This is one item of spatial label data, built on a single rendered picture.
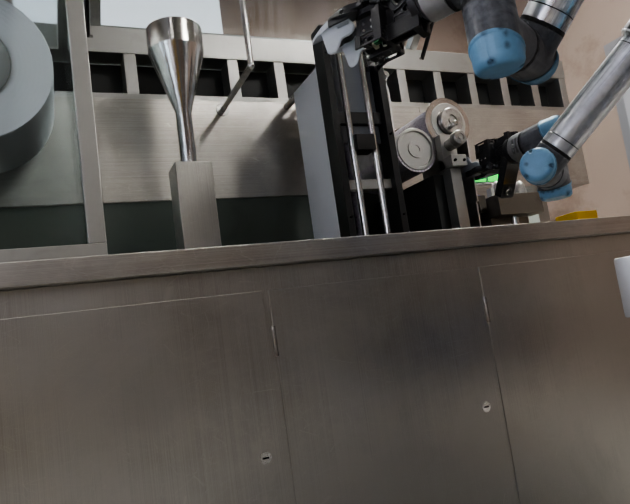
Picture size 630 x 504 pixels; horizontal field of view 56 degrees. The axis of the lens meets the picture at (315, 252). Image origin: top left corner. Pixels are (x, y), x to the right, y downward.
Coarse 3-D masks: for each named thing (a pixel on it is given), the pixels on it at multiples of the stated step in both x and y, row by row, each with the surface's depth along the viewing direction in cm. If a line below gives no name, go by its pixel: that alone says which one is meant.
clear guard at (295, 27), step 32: (128, 0) 167; (160, 0) 171; (192, 0) 174; (224, 0) 177; (256, 0) 180; (288, 0) 184; (320, 0) 188; (352, 0) 192; (224, 32) 184; (256, 32) 188; (288, 32) 191
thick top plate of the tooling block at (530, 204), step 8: (536, 192) 171; (488, 200) 169; (496, 200) 166; (504, 200) 166; (512, 200) 167; (520, 200) 168; (528, 200) 170; (536, 200) 171; (488, 208) 169; (496, 208) 166; (504, 208) 166; (512, 208) 167; (520, 208) 168; (528, 208) 169; (536, 208) 170; (480, 216) 173; (488, 216) 170; (496, 216) 167; (504, 216) 169; (520, 216) 174; (528, 216) 176
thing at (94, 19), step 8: (88, 0) 160; (96, 0) 163; (88, 8) 161; (96, 8) 165; (88, 16) 162; (96, 16) 166; (88, 24) 163; (96, 24) 168; (432, 24) 204; (88, 32) 164; (416, 40) 209; (408, 48) 211; (416, 48) 212; (424, 48) 208; (424, 56) 210
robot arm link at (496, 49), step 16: (464, 0) 86; (480, 0) 83; (496, 0) 83; (512, 0) 84; (464, 16) 86; (480, 16) 83; (496, 16) 82; (512, 16) 83; (480, 32) 83; (496, 32) 82; (512, 32) 82; (528, 32) 86; (480, 48) 83; (496, 48) 82; (512, 48) 82; (528, 48) 87; (480, 64) 84; (496, 64) 83; (512, 64) 84
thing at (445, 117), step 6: (450, 108) 166; (438, 114) 166; (444, 114) 165; (450, 114) 165; (456, 114) 166; (438, 120) 165; (444, 120) 164; (450, 120) 165; (462, 120) 167; (444, 126) 164; (456, 126) 166; (462, 126) 167; (444, 132) 166; (450, 132) 165
